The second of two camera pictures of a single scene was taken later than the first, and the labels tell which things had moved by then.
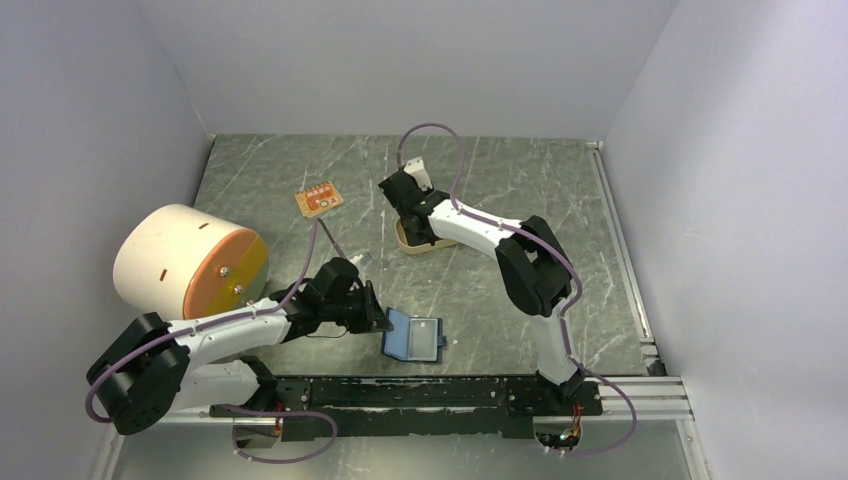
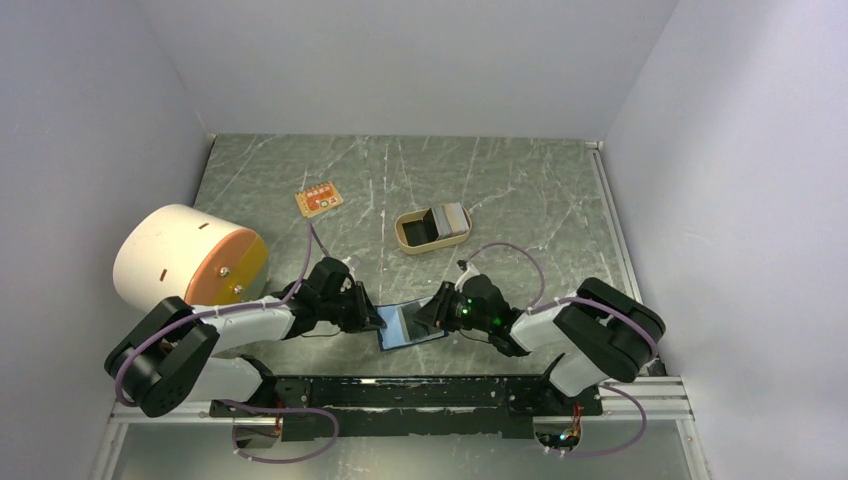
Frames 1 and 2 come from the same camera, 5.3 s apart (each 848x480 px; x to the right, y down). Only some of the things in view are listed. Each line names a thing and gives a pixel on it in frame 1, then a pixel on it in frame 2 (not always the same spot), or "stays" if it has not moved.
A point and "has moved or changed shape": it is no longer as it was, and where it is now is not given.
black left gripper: (373, 318) stays
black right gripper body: (404, 225) to (460, 313)
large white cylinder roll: (180, 263) stays
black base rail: (409, 408) stays
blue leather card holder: (413, 339) has moved or changed shape
